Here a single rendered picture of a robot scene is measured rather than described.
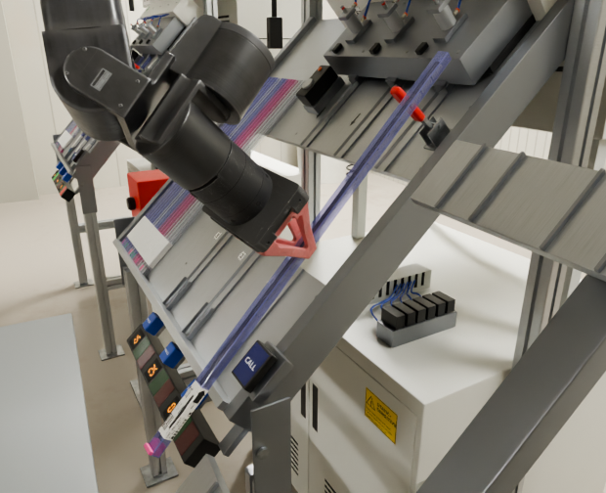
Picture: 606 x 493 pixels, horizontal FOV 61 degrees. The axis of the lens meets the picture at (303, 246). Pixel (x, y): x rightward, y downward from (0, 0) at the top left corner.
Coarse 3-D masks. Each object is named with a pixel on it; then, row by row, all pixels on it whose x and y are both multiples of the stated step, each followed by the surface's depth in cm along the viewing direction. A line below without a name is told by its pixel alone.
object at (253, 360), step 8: (256, 344) 61; (248, 352) 61; (256, 352) 60; (264, 352) 60; (248, 360) 60; (256, 360) 60; (264, 360) 59; (240, 368) 61; (248, 368) 60; (256, 368) 59; (240, 376) 60; (248, 376) 59
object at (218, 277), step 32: (192, 224) 101; (192, 256) 94; (224, 256) 87; (256, 256) 81; (160, 288) 94; (192, 288) 87; (224, 288) 81; (256, 288) 76; (288, 288) 71; (320, 288) 67; (192, 320) 80; (224, 320) 76; (288, 320) 67; (224, 384) 68
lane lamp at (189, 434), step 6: (192, 426) 68; (186, 432) 68; (192, 432) 68; (198, 432) 67; (180, 438) 68; (186, 438) 68; (192, 438) 67; (180, 444) 68; (186, 444) 67; (180, 450) 67; (186, 450) 67
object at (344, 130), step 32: (320, 32) 118; (288, 64) 119; (320, 64) 108; (352, 96) 92; (384, 96) 85; (448, 96) 74; (288, 128) 100; (320, 128) 92; (352, 128) 85; (416, 128) 74; (352, 160) 80; (384, 160) 75; (416, 160) 70
